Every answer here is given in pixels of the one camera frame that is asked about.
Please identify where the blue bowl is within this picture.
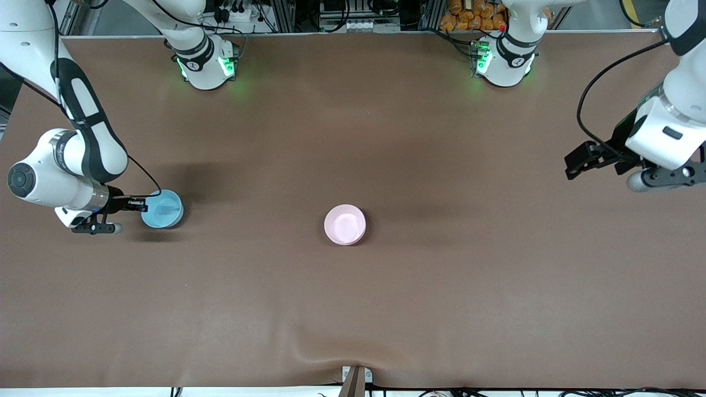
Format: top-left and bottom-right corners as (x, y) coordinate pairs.
(141, 189), (184, 229)

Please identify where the pink bowl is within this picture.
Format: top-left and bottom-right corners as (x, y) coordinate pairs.
(324, 204), (367, 246)

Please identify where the orange objects pile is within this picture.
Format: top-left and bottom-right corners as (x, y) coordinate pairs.
(440, 0), (507, 31)

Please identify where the white power strip with plugs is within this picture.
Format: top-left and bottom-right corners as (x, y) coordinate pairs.
(212, 0), (261, 24)

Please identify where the brown table cloth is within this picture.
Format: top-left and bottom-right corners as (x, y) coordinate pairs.
(0, 30), (706, 389)

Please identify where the metal table edge clamp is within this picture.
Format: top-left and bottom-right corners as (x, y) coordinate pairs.
(338, 366), (373, 397)

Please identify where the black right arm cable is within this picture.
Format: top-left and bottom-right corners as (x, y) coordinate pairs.
(0, 0), (162, 199)

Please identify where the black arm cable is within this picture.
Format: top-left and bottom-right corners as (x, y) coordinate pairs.
(0, 0), (162, 199)
(576, 39), (671, 149)

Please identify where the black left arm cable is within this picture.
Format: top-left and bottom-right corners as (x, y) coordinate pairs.
(576, 39), (671, 149)

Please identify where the aluminium frame corner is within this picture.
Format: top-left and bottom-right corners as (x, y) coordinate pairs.
(58, 0), (105, 37)
(651, 15), (671, 44)

